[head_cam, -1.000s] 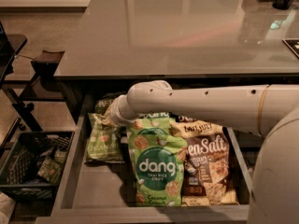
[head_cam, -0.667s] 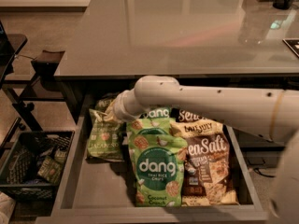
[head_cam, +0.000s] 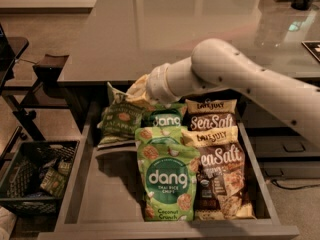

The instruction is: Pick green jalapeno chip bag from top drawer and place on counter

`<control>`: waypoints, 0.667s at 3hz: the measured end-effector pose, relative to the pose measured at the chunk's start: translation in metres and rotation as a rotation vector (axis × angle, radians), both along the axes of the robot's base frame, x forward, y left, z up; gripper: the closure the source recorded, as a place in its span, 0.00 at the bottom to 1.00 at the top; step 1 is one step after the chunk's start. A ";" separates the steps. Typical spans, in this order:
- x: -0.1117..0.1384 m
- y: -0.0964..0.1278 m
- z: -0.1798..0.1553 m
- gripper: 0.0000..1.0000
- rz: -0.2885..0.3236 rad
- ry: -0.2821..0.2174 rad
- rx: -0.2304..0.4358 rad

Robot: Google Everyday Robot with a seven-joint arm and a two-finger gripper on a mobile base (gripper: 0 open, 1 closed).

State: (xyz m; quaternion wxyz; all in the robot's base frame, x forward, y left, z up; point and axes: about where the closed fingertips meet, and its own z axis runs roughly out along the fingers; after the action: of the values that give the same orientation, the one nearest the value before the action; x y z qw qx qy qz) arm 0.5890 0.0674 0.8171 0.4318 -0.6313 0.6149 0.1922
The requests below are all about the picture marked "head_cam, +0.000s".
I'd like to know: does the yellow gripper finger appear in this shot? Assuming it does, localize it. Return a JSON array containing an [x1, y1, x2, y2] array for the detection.
[[125, 74, 156, 108]]

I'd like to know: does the green jalapeno chip bag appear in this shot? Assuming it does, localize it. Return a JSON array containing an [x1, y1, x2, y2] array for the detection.
[[97, 83, 145, 149]]

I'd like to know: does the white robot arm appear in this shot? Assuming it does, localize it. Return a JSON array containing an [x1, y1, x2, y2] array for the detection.
[[127, 39, 320, 146]]

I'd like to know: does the rear green dang bag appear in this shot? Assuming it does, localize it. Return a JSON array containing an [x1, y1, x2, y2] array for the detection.
[[143, 103, 187, 127]]

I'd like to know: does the green dang bag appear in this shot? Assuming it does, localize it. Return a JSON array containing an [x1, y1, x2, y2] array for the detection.
[[143, 103, 187, 127], [137, 144, 200, 221], [135, 126, 185, 160]]

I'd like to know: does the middle green dang bag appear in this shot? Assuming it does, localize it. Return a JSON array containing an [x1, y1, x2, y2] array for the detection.
[[135, 126, 185, 160]]

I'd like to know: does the rear brown sea salt bag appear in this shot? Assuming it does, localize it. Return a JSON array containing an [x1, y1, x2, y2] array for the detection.
[[186, 100, 237, 131]]

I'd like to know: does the brown sea salt bag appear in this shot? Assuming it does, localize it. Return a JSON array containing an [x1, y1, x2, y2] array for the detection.
[[186, 100, 237, 131], [182, 126, 255, 221]]

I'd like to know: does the front green dang bag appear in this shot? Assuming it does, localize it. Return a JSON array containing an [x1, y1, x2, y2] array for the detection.
[[137, 144, 200, 221]]

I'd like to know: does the small green bag in crate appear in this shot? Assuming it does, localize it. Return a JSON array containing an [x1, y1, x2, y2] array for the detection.
[[57, 160, 72, 176]]

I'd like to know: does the grey open drawer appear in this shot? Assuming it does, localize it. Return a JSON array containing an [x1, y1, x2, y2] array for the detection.
[[38, 102, 299, 240]]

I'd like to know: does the front brown sea salt bag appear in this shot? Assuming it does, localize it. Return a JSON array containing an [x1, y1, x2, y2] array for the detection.
[[182, 126, 255, 221]]

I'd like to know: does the green chip bag in crate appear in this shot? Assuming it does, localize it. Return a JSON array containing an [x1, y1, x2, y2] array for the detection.
[[40, 168, 67, 198]]

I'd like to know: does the black tablet on counter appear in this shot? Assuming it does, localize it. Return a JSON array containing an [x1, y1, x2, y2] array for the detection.
[[302, 41, 320, 63]]

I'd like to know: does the dark wooden stool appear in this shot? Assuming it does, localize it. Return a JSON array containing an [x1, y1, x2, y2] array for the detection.
[[33, 54, 68, 96]]

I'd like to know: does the black plastic crate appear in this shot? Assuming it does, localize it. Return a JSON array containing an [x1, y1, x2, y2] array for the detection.
[[0, 140, 79, 216]]

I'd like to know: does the black chair frame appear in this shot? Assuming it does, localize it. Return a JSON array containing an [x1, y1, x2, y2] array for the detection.
[[0, 25, 44, 161]]

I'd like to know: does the black cable on floor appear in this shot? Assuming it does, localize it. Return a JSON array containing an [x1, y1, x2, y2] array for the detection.
[[269, 178, 320, 192]]

